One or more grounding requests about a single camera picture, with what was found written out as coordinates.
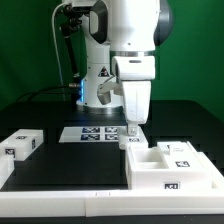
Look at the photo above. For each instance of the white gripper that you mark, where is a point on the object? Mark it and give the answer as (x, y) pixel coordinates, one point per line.
(136, 99)

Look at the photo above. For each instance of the white door panel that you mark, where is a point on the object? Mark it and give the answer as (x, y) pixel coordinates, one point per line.
(179, 155)
(126, 141)

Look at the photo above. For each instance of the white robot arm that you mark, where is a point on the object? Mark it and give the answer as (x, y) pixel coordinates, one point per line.
(121, 37)

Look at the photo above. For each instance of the white cabinet body box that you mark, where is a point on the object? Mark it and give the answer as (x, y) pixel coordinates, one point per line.
(145, 170)

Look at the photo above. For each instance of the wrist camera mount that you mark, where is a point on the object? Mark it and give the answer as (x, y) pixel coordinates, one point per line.
(105, 90)

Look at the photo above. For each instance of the white marker base plate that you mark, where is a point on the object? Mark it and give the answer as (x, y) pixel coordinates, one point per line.
(89, 134)

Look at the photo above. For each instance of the white cabinet top block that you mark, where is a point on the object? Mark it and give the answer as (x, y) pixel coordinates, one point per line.
(22, 143)

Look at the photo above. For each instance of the white obstacle fence frame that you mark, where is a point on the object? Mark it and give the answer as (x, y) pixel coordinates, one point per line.
(115, 202)

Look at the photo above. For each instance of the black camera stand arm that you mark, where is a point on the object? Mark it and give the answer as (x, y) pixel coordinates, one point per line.
(70, 46)

